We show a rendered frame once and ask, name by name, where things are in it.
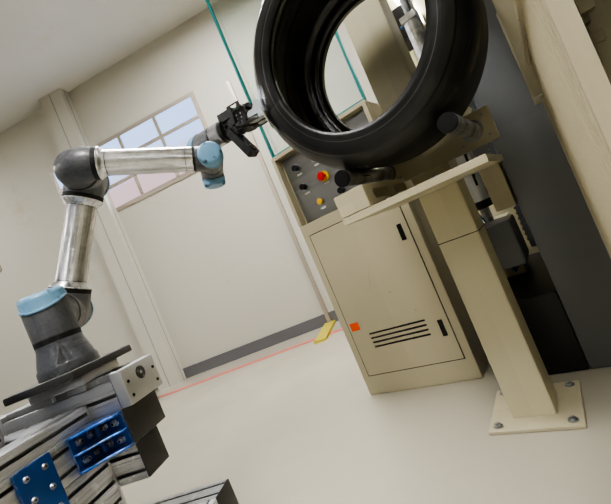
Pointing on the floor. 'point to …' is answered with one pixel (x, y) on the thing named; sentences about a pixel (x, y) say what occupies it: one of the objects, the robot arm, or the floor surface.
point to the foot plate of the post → (570, 404)
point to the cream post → (459, 230)
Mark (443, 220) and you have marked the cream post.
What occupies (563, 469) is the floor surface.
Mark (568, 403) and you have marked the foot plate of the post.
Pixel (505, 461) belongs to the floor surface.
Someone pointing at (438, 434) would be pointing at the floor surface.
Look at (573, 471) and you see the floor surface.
